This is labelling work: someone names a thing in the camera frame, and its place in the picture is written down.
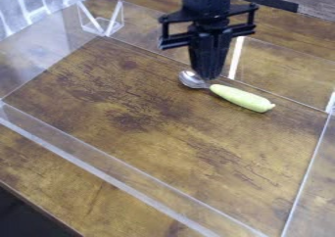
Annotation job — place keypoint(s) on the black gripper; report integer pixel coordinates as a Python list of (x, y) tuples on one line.
[(213, 15)]

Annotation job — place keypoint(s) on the green handled metal spoon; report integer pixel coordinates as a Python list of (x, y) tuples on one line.
[(236, 96)]

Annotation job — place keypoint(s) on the black bar on table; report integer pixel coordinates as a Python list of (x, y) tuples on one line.
[(277, 4)]

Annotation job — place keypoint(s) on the clear acrylic corner bracket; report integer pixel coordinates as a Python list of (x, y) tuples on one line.
[(101, 26)]

